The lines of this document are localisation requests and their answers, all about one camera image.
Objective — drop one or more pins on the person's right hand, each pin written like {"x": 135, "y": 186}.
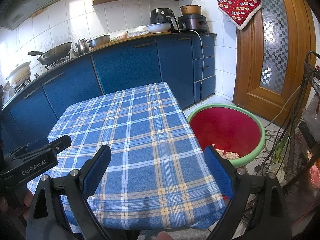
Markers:
{"x": 164, "y": 236}

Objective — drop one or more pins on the red packet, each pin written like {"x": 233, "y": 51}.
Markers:
{"x": 315, "y": 173}

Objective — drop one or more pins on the egg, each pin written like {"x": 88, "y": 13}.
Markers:
{"x": 121, "y": 35}

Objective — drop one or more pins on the clear plastic bag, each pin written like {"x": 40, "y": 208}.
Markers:
{"x": 311, "y": 112}

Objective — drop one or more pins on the black wok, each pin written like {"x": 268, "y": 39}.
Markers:
{"x": 55, "y": 51}

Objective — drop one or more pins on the gas stove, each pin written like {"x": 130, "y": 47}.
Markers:
{"x": 56, "y": 64}

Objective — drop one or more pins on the white clay pot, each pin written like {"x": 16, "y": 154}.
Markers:
{"x": 20, "y": 73}

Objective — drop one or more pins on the steel bowl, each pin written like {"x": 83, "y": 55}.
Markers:
{"x": 100, "y": 41}

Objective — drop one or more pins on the steel kettle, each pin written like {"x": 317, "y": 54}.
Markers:
{"x": 82, "y": 46}

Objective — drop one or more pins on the blue plaid tablecloth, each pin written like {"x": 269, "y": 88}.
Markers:
{"x": 140, "y": 135}

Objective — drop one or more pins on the person's grey trousers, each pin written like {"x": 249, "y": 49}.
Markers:
{"x": 185, "y": 236}

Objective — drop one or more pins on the white plastic bag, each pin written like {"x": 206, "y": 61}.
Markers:
{"x": 276, "y": 171}

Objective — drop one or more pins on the person's left hand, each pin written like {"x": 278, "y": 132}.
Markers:
{"x": 28, "y": 198}

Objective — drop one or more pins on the brown inner pot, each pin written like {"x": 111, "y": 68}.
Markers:
{"x": 190, "y": 10}

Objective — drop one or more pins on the red basin with green rim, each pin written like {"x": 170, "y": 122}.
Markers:
{"x": 225, "y": 127}

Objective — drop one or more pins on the cream tissue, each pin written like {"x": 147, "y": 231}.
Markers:
{"x": 230, "y": 155}

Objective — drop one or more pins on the range hood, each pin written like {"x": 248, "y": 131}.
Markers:
{"x": 27, "y": 2}

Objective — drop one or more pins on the blue base cabinet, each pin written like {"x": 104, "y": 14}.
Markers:
{"x": 125, "y": 62}

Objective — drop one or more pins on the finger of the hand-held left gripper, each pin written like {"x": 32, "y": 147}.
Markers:
{"x": 37, "y": 145}
{"x": 61, "y": 143}

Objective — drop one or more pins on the blue drawer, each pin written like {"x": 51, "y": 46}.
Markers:
{"x": 208, "y": 88}
{"x": 208, "y": 46}
{"x": 209, "y": 67}

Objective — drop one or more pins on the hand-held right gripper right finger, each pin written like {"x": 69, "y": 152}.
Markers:
{"x": 220, "y": 173}

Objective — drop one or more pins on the glass dish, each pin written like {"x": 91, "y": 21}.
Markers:
{"x": 137, "y": 33}

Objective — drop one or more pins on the white bowl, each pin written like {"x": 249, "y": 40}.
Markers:
{"x": 158, "y": 27}

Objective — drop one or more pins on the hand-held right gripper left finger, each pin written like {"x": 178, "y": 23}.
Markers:
{"x": 96, "y": 172}

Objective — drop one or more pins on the pale cabbage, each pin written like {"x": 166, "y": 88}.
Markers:
{"x": 140, "y": 28}

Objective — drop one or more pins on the black air fryer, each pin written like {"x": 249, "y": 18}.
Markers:
{"x": 161, "y": 16}

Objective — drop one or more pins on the green onion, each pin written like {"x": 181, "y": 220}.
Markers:
{"x": 280, "y": 147}

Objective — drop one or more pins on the dark multicooker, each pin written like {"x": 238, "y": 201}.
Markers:
{"x": 192, "y": 22}

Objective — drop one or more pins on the red floral quilted cloth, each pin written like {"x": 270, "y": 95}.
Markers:
{"x": 235, "y": 2}

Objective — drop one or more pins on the wooden door with mosaic glass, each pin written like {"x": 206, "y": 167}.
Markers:
{"x": 250, "y": 80}

